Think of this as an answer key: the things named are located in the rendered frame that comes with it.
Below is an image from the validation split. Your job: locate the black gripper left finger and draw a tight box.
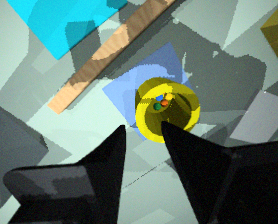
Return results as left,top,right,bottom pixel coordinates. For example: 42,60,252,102
3,125,126,224

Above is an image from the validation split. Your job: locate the yellow rectangular block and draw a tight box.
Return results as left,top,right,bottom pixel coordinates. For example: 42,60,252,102
260,9,278,58

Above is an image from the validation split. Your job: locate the tan flat bar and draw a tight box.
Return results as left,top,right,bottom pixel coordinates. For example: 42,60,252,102
47,0,176,115

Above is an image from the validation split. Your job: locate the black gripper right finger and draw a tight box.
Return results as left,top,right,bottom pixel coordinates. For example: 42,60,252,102
161,121,278,224

